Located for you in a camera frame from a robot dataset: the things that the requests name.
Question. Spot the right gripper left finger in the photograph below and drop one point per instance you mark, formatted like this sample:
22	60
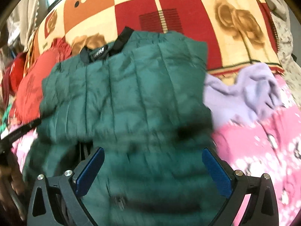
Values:
71	185

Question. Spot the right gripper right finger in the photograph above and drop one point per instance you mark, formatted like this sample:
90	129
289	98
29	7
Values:
234	185

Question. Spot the green quilted puffer jacket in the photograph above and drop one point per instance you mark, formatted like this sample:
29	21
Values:
142	102

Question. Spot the red clothes pile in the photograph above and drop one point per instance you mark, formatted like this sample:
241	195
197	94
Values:
12	78

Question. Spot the person's left hand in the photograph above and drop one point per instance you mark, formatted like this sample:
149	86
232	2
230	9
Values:
11	180

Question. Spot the teal green garment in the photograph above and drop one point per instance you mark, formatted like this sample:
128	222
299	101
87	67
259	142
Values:
5	118

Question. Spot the red heart ruffled pillow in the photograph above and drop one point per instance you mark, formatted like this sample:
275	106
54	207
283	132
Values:
30	94

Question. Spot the pink penguin print quilt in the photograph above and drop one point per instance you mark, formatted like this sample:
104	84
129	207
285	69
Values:
262	146

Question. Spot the lilac folded garment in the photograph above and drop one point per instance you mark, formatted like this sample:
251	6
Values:
253	96

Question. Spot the beige curtain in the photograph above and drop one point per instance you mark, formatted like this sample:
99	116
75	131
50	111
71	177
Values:
22	22

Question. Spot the orange red rose blanket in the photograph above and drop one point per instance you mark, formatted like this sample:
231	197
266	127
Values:
237	32

